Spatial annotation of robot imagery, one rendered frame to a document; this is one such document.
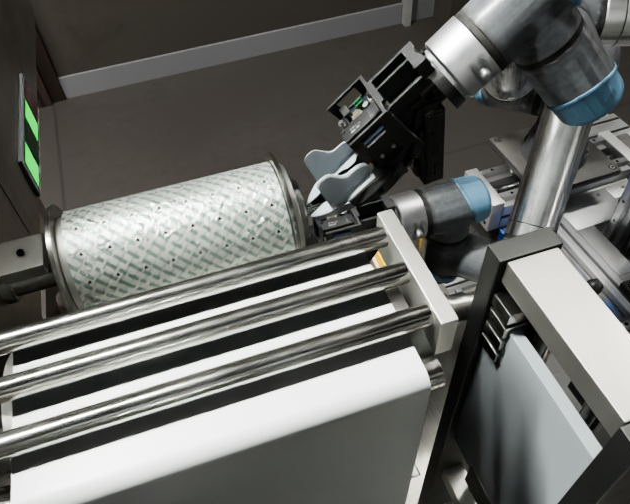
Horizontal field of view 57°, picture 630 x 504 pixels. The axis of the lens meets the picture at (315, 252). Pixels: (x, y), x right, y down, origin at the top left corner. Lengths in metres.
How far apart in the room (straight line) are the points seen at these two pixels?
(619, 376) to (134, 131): 2.86
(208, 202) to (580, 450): 0.43
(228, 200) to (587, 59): 0.40
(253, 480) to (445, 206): 0.58
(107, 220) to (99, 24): 2.70
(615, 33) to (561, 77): 0.15
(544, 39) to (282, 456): 0.46
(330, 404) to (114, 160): 2.66
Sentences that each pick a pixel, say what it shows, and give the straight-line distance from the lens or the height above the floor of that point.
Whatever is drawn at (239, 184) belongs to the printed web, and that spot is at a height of 1.31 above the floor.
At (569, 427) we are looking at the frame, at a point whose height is 1.38.
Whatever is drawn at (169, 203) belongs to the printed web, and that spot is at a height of 1.31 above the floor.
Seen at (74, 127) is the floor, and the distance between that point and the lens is 3.25.
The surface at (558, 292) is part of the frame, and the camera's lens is 0.41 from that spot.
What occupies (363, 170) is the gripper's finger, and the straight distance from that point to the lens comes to 0.64.
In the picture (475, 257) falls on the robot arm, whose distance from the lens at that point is 0.95.
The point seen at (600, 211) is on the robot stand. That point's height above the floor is 0.73.
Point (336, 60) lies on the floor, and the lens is 3.43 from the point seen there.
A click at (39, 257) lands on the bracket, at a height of 1.29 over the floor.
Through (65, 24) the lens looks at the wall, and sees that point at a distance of 3.32.
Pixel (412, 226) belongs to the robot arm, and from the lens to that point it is 0.86.
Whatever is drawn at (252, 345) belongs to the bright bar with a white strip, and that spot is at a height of 1.44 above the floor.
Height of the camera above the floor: 1.75
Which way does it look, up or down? 49 degrees down
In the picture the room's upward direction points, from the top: 4 degrees counter-clockwise
